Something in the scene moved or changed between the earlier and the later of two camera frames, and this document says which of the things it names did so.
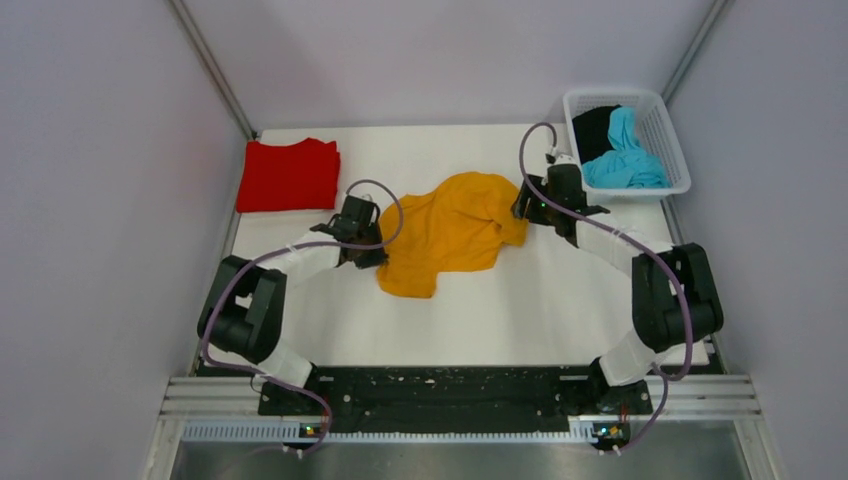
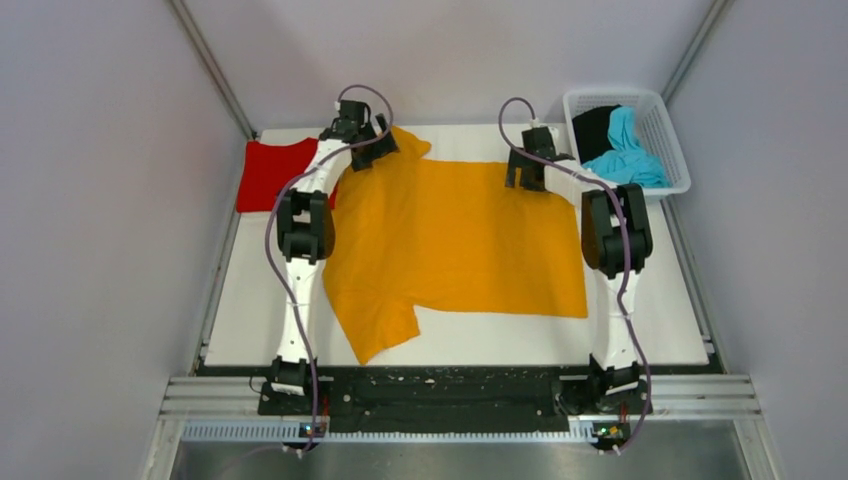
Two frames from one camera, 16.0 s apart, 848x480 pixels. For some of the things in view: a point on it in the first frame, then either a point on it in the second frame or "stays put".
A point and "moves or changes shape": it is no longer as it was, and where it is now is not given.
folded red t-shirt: (299, 175) stays put
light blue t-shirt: (627, 165) stays put
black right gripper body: (531, 208) → (520, 161)
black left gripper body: (370, 257) → (384, 146)
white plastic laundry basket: (626, 144) stays put
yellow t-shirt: (456, 227) moves or changes shape
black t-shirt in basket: (591, 128) stays put
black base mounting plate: (443, 400) stays put
